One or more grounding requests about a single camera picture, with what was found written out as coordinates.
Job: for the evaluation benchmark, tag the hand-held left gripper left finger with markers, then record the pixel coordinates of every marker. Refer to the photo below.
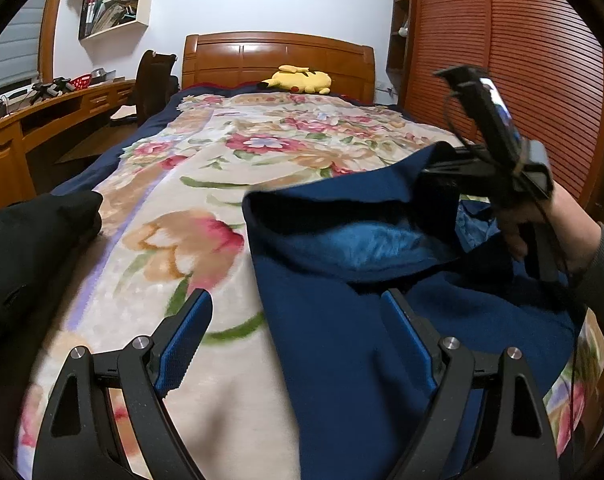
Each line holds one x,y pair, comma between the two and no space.
186,340

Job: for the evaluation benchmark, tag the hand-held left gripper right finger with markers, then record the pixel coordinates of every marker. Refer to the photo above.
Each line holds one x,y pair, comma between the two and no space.
407,330

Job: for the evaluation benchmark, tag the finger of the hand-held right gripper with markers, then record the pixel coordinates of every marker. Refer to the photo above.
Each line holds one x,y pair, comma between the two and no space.
457,170
472,150

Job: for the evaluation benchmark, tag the navy blue sweater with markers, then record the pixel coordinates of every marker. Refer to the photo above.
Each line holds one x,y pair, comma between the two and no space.
332,320

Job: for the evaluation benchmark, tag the person's right hand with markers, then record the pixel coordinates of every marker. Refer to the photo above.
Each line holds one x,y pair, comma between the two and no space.
574,235

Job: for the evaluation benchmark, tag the louvered wooden wardrobe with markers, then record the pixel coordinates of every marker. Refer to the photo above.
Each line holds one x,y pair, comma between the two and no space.
532,35

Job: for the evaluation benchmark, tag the open wooden shelf unit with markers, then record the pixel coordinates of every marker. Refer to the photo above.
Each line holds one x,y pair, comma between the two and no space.
397,60

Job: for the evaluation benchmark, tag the floral blanket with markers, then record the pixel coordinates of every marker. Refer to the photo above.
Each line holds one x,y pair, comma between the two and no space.
181,200

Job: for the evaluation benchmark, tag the yellow plush toy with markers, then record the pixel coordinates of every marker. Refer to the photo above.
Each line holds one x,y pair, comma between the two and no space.
302,80

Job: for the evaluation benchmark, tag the black garment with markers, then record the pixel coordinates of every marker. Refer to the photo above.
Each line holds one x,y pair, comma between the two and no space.
26,250

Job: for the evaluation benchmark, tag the wooden bed headboard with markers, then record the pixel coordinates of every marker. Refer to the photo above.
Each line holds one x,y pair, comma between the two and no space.
242,60

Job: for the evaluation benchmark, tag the dark brown chair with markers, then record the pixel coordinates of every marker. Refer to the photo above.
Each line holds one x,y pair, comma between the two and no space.
151,85

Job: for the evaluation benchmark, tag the wooden desk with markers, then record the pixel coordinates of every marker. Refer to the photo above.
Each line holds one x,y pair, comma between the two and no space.
1,160

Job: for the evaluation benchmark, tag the red basket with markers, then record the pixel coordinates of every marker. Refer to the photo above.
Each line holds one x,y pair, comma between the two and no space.
81,82

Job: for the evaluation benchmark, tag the metal bowl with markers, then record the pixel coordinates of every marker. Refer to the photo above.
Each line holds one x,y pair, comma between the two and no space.
99,74

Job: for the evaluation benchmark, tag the black tripod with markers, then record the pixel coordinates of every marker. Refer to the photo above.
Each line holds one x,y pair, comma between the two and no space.
51,89

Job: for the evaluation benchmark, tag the pile of books and papers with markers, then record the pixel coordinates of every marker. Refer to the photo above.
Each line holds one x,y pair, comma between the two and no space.
114,16

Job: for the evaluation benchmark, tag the grey window blind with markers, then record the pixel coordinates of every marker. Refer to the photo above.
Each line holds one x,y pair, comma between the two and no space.
11,55

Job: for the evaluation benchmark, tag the black binder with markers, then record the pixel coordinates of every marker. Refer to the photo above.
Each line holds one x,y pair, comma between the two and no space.
86,16

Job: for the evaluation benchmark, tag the white wall shelf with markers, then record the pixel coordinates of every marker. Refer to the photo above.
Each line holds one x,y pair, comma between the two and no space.
141,10

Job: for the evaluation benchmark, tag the wooden window frame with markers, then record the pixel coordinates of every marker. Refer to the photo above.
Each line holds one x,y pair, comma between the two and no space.
51,20

